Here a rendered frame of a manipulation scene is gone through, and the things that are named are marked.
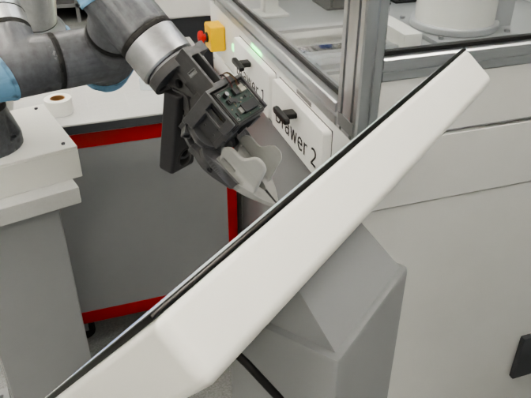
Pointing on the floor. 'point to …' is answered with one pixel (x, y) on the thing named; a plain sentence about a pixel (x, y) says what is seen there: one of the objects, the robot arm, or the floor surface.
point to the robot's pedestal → (38, 294)
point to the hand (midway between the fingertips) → (265, 199)
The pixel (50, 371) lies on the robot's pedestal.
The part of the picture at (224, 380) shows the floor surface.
